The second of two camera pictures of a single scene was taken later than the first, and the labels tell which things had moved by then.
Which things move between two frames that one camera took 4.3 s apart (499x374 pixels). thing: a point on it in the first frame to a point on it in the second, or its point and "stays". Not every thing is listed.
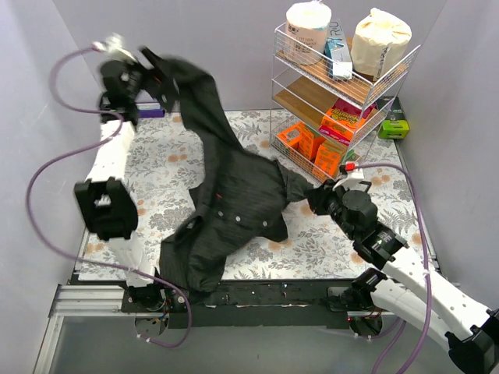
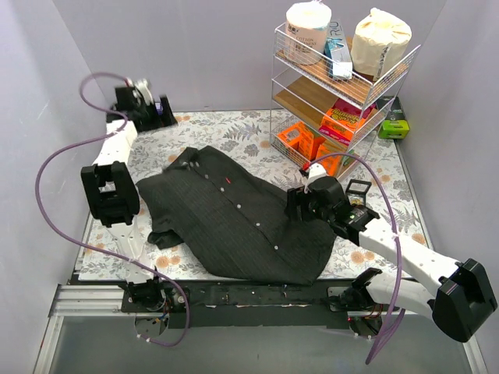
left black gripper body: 137,74 to 154,115
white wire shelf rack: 323,114 stays
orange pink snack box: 341,120 stays
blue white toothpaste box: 337,52 stays
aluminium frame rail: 72,300 stays
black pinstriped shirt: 239,188 to 220,213
